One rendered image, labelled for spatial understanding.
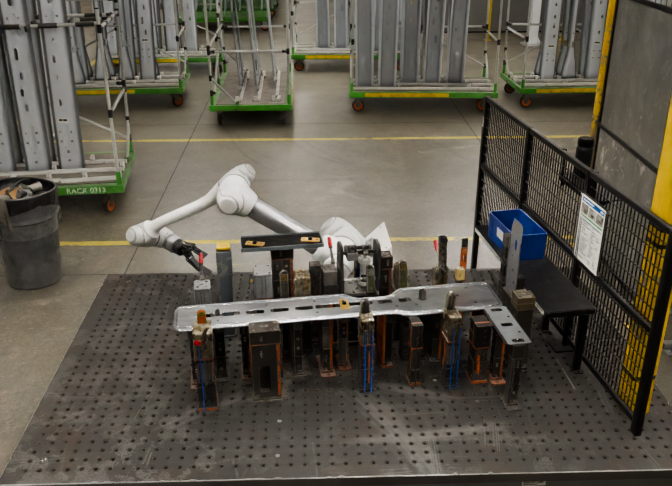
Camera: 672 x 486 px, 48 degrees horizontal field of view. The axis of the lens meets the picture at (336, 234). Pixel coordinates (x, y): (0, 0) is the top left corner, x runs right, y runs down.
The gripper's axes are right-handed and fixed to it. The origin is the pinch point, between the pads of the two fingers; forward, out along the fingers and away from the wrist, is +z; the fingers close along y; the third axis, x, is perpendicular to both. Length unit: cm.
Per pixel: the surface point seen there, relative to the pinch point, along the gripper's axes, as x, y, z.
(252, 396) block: 50, -17, 77
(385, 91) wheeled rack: -501, 308, -230
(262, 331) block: 37, -47, 76
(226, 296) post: 18.3, -18.4, 34.2
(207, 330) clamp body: 50, -51, 60
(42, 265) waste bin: 10, 113, -176
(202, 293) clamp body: 32, -38, 37
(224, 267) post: 13.5, -32.4, 31.4
